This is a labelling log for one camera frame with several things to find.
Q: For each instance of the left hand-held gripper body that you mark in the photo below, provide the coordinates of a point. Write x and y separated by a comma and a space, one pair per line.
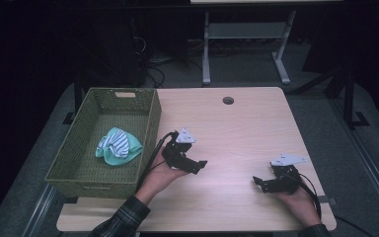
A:
176, 154

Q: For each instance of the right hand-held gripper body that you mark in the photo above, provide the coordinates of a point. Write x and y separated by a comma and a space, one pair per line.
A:
286, 179

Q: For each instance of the green baby hat striped bow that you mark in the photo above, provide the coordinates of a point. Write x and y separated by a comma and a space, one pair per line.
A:
130, 149

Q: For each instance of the green woven basket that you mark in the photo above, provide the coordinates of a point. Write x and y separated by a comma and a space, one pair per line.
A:
79, 161

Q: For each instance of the person's right hand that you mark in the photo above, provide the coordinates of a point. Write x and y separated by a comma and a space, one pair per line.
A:
301, 204

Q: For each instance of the person's left hand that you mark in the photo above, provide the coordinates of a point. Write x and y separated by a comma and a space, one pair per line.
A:
159, 182

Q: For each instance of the grey tape strip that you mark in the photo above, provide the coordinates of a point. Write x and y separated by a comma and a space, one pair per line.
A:
328, 200

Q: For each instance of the black metal stand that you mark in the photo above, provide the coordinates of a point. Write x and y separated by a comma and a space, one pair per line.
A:
350, 98
75, 102

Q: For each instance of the dark computer tower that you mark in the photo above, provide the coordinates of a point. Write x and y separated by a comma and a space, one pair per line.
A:
118, 49

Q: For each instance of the grey metal floor rail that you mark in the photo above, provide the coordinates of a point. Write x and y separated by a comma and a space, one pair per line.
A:
368, 161
39, 210

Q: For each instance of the white metal desk frame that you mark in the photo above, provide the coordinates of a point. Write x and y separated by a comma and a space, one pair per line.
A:
243, 31

